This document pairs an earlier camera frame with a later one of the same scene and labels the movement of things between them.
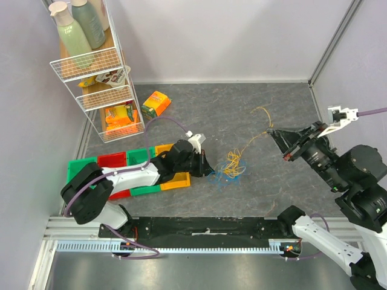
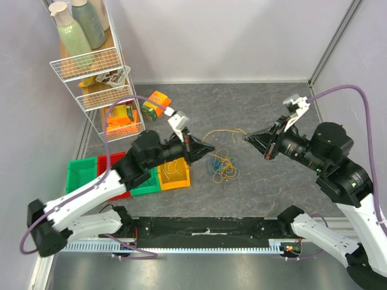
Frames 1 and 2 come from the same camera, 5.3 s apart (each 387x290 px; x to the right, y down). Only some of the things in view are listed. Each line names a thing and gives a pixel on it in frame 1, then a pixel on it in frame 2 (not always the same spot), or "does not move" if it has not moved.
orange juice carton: x=155 y=104 does not move
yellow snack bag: x=87 y=81 does not move
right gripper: x=301 y=143 to x=275 y=142
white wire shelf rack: x=101 y=83 does not move
